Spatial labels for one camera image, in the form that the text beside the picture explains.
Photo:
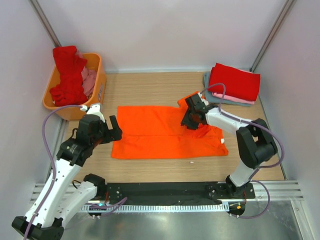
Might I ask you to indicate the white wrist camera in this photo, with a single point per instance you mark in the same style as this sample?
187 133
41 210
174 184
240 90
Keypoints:
201 102
94 109

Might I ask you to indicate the crumpled red t shirt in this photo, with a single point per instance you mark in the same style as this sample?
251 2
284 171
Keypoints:
69 91

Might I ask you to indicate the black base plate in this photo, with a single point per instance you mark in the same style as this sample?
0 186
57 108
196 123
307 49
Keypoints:
176 193

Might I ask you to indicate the orange plastic basket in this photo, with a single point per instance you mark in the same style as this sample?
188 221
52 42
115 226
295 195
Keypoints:
94 62

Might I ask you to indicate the folded grey t shirt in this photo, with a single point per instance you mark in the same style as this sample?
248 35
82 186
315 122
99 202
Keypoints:
212 99

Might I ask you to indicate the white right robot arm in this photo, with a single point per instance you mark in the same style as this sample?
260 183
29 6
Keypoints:
255 142

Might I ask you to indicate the corner aluminium post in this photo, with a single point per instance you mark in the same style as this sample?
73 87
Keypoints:
45 22
283 14

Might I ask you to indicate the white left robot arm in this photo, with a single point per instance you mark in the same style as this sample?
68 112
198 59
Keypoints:
51 213

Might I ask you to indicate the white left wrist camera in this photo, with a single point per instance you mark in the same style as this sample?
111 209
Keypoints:
94 109

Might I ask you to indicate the folded pink t shirt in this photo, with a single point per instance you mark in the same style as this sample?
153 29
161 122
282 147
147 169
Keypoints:
233 99

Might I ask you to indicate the orange t shirt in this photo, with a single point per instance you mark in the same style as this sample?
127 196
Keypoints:
155 132

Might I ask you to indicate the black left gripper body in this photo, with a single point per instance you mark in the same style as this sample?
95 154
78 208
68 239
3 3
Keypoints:
108 131

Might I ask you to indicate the right corner aluminium post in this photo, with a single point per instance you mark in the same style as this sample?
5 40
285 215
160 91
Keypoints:
283 14

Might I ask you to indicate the left corner aluminium post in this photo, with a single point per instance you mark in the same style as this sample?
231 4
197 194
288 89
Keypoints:
45 22

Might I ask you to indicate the folded red t shirt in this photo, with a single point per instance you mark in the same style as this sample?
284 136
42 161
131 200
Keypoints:
239 83

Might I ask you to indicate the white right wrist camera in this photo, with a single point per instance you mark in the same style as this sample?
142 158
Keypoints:
201 102

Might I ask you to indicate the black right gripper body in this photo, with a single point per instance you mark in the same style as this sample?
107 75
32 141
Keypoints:
190 114

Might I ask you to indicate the aluminium frame rail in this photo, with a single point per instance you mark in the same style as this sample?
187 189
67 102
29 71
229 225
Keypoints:
284 190

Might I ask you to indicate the white slotted cable duct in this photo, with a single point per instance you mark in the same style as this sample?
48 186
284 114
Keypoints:
124 209

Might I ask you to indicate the crumpled pink t shirt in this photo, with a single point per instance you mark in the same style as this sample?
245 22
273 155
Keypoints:
84 78

